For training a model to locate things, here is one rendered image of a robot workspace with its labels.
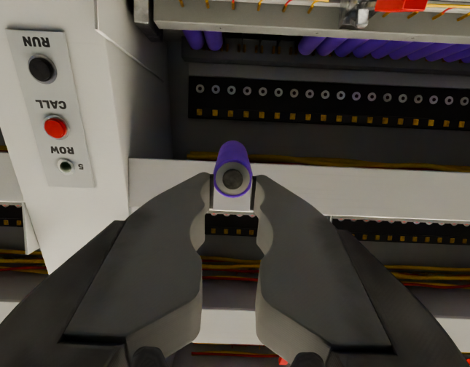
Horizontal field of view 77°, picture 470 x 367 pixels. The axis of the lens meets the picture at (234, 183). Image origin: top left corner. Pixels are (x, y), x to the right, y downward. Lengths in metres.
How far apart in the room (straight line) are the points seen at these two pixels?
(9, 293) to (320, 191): 0.46
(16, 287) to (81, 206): 0.29
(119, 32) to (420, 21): 0.24
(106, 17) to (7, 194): 0.18
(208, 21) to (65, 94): 0.13
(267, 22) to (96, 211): 0.22
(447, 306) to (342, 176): 0.34
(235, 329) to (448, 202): 0.26
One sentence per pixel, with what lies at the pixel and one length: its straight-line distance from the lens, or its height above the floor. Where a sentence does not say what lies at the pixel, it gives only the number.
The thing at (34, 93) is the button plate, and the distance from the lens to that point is 0.27.
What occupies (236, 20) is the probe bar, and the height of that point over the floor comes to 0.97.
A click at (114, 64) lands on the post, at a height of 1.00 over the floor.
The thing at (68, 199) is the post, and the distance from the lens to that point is 0.30.
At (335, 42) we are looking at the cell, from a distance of 0.33.
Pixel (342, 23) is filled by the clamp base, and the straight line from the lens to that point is 0.27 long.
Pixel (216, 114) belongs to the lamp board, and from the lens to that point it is 0.40.
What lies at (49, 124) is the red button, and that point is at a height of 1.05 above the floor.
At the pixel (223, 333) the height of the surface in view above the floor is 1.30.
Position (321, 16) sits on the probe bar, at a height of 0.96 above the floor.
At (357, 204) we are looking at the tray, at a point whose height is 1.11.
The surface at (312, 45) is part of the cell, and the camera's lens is 0.34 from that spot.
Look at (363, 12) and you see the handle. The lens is 0.26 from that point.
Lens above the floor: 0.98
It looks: 27 degrees up
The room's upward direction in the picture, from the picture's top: 177 degrees counter-clockwise
